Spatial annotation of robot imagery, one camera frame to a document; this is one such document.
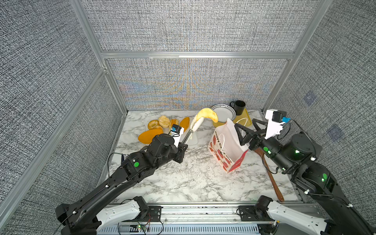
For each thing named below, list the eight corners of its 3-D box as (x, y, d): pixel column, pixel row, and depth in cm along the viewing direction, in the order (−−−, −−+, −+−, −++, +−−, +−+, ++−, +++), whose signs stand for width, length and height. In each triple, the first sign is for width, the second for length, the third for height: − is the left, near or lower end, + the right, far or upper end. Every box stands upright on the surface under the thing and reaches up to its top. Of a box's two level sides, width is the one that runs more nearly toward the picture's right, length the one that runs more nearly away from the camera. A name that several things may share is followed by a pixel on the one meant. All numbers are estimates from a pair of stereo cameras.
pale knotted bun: (159, 127, 111) (157, 123, 108) (160, 119, 117) (159, 115, 113) (169, 127, 111) (168, 123, 108) (170, 119, 117) (169, 115, 113)
